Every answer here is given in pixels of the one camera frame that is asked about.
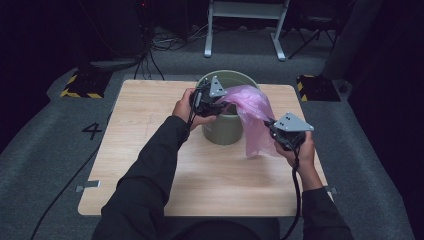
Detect dark equipment stand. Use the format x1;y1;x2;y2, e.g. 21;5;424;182
78;0;149;73

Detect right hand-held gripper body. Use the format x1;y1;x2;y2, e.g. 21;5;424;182
272;111;315;151

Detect black tripod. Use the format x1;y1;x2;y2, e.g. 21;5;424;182
288;14;338;60

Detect hand-held gripper cable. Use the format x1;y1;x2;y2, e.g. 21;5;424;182
279;148;303;240
187;94;198;134

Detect right hand-held gripper cable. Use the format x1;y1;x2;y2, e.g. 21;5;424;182
279;148;303;240

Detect left hand-held gripper cable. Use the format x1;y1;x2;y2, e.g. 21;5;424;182
187;94;198;134

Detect green waste bin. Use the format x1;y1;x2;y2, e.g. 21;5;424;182
195;69;260;146

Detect pink plastic bag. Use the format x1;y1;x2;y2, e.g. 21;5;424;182
218;84;284;159

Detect person's right hand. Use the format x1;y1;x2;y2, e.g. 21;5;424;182
274;131;316;173

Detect person's left hand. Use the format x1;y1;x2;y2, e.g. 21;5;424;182
171;88;218;132

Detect black floor cable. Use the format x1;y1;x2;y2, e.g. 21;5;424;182
29;111;113;240

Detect tangle of black cables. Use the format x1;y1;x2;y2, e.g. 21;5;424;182
133;24;208;81

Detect white metal stand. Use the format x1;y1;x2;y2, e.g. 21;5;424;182
203;0;292;62

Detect grey curtain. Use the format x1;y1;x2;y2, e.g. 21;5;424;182
321;0;384;80

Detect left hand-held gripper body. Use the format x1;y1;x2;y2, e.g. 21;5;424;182
188;75;228;118

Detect black yellow striped base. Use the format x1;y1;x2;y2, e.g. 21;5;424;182
296;74;342;103
59;68;113;100

